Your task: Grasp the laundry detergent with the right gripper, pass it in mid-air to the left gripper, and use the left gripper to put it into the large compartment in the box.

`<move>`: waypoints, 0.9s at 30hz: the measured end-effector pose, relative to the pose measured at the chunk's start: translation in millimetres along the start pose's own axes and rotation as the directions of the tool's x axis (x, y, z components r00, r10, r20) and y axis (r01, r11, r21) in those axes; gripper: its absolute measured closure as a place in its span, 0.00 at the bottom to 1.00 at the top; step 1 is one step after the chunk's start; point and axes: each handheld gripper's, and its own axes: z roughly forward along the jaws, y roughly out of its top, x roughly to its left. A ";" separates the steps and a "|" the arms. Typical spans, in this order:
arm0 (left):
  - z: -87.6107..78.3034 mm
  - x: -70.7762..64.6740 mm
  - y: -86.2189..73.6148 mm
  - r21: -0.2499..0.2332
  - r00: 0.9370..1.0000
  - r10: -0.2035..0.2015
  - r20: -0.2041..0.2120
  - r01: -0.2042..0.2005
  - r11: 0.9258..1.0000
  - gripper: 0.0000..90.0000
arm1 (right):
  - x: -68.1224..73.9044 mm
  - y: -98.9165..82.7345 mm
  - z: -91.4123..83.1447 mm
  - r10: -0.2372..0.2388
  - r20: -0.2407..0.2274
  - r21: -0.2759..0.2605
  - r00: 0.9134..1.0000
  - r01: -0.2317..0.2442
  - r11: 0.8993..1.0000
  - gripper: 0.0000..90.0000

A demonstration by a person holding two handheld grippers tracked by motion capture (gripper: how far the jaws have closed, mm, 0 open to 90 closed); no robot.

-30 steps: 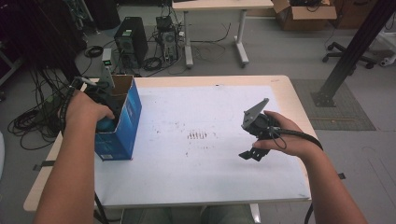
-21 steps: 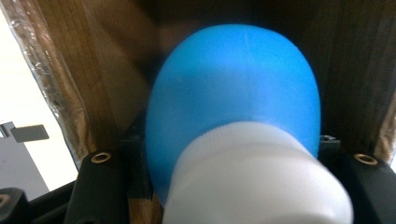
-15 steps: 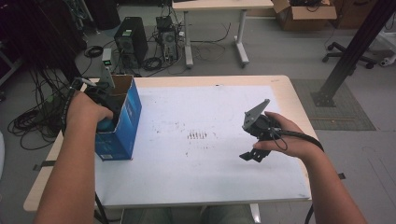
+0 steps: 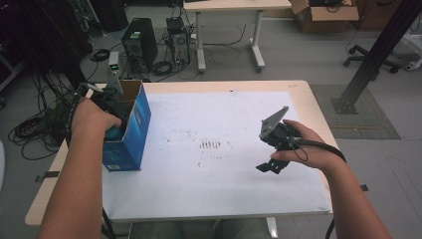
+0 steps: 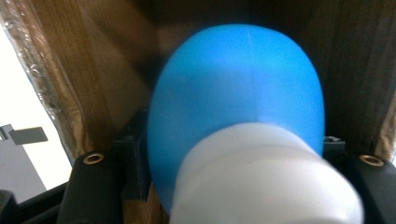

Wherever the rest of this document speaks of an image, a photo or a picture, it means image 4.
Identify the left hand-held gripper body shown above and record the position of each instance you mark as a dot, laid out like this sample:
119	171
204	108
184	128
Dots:
112	101

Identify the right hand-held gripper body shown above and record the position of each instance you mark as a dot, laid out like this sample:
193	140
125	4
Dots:
277	131

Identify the blue plastic bottle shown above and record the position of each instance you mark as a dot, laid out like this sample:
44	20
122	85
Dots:
114	133

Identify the blue cardboard box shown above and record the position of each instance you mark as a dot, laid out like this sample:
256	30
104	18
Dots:
139	126

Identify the person's left hand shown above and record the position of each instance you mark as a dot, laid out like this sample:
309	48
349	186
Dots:
91	118

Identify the person's right hand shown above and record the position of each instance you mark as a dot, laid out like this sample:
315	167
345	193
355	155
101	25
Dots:
312	146

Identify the grey device with green light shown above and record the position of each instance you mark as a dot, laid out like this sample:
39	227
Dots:
113	61

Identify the white table mat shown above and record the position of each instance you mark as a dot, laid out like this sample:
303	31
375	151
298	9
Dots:
215	179

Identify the large black computer tower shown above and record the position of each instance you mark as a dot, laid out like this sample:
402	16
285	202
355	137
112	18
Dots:
141	43

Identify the grey floor mat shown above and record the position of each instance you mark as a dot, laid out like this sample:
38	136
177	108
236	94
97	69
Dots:
361	119

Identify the black tape strip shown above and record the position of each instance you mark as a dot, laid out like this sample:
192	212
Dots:
364	188
48	176

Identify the small black computer tower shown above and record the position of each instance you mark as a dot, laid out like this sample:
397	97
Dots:
179	43

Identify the dark curtain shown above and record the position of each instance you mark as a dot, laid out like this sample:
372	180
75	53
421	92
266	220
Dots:
40	36

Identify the black office chair base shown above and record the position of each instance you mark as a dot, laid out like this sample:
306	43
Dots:
371	58

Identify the black metal stand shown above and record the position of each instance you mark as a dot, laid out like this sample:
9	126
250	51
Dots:
375	56

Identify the open brown cardboard box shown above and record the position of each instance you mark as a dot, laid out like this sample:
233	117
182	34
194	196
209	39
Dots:
331	16

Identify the white-legged background desk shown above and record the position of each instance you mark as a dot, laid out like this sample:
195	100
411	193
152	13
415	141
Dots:
232	5

